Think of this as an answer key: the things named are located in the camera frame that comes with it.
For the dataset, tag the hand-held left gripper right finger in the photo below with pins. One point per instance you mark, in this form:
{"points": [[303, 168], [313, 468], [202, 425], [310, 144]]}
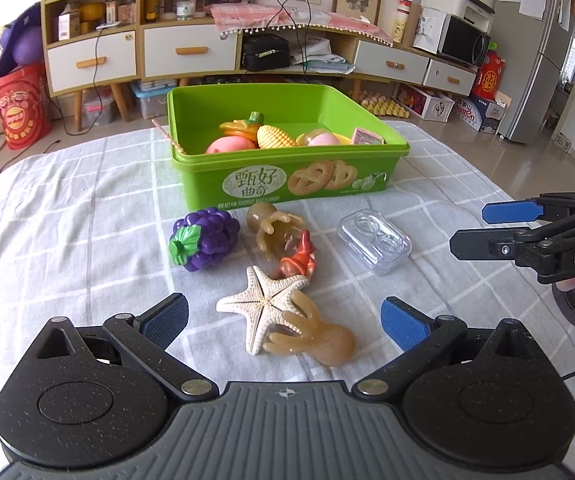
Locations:
{"points": [[405, 325]]}

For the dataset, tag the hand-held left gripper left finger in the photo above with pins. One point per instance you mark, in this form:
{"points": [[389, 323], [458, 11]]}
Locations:
{"points": [[167, 322]]}

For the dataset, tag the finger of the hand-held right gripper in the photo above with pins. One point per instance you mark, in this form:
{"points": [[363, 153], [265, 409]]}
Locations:
{"points": [[487, 244], [512, 211]]}

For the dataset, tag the clear plastic case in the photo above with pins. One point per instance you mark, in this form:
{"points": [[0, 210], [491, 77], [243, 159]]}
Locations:
{"points": [[375, 242]]}

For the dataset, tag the white starfish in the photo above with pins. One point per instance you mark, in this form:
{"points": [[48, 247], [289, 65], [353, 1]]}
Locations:
{"points": [[262, 305]]}

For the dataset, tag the purple toy grapes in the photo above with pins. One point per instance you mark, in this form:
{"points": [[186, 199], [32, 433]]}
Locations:
{"points": [[212, 235]]}

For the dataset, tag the red toy lobster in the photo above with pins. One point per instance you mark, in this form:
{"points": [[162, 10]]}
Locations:
{"points": [[302, 258]]}

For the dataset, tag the green plastic box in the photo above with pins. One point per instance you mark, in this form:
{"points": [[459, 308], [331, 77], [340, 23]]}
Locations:
{"points": [[202, 185]]}

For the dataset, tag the small pink box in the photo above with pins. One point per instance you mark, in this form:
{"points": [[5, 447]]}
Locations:
{"points": [[367, 136]]}

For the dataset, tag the yellow toy pot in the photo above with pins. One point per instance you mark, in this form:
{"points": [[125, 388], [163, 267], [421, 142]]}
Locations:
{"points": [[346, 139]]}

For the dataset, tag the orange toy pumpkin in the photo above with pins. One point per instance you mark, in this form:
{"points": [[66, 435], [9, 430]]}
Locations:
{"points": [[240, 127]]}

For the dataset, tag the toy corn with green husk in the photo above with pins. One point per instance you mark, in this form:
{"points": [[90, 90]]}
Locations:
{"points": [[277, 137]]}

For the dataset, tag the white blue carton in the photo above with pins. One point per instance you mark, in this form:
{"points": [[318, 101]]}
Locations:
{"points": [[482, 115]]}

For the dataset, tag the grey checked blanket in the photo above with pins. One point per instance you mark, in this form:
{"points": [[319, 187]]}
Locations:
{"points": [[92, 210]]}

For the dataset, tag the red gift box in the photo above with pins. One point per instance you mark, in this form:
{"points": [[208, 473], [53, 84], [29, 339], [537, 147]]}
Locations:
{"points": [[490, 77]]}

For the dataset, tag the white printed box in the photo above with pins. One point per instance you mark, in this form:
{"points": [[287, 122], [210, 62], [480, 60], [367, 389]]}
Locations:
{"points": [[427, 105]]}

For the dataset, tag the silver refrigerator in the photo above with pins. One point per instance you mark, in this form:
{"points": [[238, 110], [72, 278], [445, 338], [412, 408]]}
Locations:
{"points": [[532, 60]]}

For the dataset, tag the yellow egg tray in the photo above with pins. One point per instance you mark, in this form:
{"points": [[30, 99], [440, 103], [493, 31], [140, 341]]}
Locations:
{"points": [[382, 105]]}

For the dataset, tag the black microwave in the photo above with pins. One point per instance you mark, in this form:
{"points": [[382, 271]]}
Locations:
{"points": [[462, 40]]}

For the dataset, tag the white paper sheet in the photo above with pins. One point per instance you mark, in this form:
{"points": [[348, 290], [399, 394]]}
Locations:
{"points": [[430, 32]]}

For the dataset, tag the white printer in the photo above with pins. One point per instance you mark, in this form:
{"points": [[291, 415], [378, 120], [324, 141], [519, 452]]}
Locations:
{"points": [[457, 2]]}

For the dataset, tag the clear bin with blue lid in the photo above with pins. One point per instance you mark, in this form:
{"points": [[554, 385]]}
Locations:
{"points": [[150, 102]]}

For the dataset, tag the clear bin with pink contents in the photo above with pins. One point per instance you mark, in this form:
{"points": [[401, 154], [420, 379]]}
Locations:
{"points": [[99, 107]]}

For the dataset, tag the light cloth pile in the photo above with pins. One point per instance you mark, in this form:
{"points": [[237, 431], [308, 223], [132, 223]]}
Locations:
{"points": [[322, 55]]}

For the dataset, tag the red printed bin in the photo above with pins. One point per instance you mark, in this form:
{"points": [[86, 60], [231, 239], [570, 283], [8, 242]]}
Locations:
{"points": [[19, 115]]}

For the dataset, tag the long low wooden cabinet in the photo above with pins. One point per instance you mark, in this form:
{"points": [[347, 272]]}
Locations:
{"points": [[190, 52]]}

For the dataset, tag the tall wooden shelf cabinet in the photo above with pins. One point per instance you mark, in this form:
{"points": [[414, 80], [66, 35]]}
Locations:
{"points": [[89, 62]]}

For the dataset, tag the black case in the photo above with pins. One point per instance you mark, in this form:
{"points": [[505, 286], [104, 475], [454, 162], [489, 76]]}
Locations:
{"points": [[266, 52]]}

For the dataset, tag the white phone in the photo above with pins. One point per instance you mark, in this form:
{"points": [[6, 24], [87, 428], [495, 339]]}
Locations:
{"points": [[108, 25]]}

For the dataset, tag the white cup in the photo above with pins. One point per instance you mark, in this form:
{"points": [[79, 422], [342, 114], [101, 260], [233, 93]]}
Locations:
{"points": [[186, 10]]}

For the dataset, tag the purple plush toy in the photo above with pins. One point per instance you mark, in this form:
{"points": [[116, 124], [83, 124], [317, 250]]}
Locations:
{"points": [[22, 40]]}

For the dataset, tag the pink checked cloth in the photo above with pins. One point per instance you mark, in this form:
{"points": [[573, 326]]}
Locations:
{"points": [[247, 12]]}

